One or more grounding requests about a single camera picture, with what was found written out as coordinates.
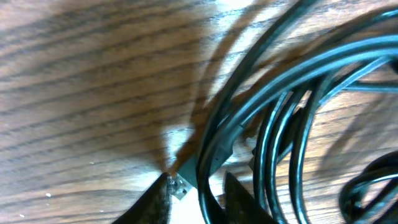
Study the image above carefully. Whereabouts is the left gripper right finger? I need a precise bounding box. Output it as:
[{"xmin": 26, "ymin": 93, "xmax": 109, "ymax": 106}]
[{"xmin": 224, "ymin": 172, "xmax": 277, "ymax": 224}]

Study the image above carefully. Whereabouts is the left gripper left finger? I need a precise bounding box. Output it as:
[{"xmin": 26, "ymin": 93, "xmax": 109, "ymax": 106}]
[{"xmin": 113, "ymin": 173, "xmax": 172, "ymax": 224}]

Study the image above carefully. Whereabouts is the black thin cable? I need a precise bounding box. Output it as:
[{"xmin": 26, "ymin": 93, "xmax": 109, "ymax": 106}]
[{"xmin": 195, "ymin": 0, "xmax": 398, "ymax": 224}]

